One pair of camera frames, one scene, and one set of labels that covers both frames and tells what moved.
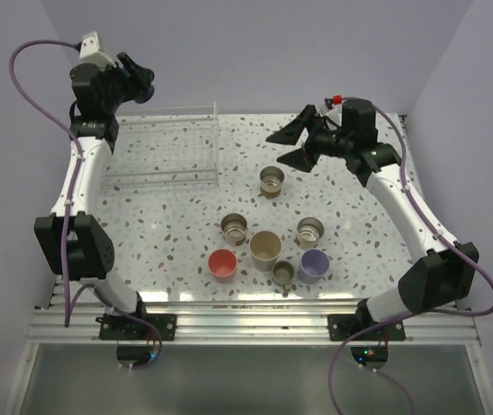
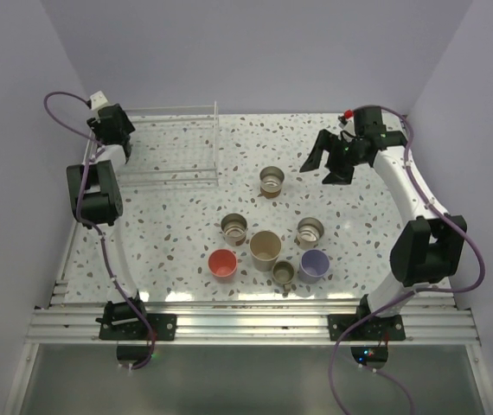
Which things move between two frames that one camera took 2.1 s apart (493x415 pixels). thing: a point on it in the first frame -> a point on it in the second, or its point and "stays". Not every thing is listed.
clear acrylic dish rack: (167, 146) stays
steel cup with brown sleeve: (271, 178) stays
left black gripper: (135, 85) -> (97, 128)
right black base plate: (341, 326) stays
